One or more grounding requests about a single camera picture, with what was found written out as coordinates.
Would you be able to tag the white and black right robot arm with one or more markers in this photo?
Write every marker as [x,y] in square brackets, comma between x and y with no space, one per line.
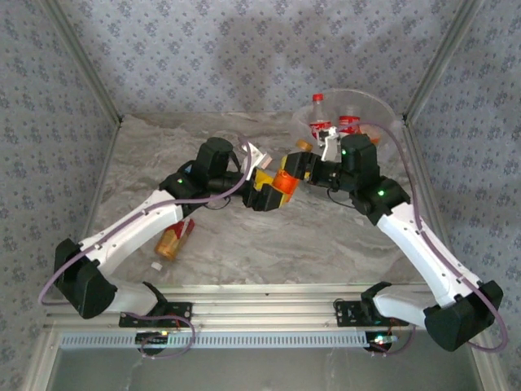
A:
[423,252]

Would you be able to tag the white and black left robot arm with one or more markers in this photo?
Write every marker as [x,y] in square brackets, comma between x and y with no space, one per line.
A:
[130,232]

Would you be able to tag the aluminium frame post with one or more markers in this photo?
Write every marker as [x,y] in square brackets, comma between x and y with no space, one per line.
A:
[87,61]
[439,61]

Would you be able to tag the white bottle cap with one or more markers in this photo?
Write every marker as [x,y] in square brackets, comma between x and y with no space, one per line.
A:
[156,266]

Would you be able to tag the clear plastic bin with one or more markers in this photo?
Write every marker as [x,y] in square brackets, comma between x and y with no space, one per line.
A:
[366,102]

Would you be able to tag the amber bottle with red label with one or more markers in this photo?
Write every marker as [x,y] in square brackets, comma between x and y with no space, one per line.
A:
[169,246]

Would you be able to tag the clear cola bottle red label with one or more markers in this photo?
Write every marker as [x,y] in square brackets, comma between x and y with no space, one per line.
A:
[319,122]

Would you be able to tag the orange bottle with orange cap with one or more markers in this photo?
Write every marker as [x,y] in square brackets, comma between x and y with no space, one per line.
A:
[285,183]

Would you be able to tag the small circuit board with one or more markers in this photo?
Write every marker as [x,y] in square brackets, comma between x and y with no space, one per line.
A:
[380,340]
[152,337]

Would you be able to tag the aluminium mounting beam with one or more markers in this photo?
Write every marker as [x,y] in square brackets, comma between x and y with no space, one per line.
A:
[260,309]

